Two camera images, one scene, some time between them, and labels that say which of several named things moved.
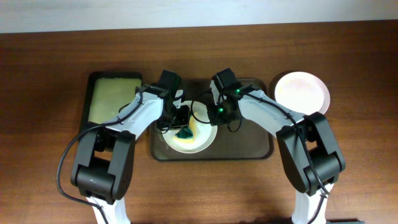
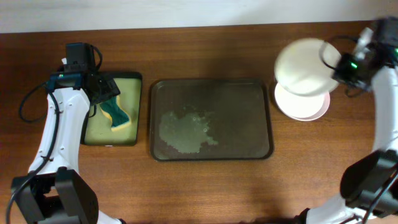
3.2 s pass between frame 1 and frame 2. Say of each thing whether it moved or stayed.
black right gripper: moved
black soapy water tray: stayed
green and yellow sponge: moved
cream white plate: moved
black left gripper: moved
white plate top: stayed
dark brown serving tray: stayed
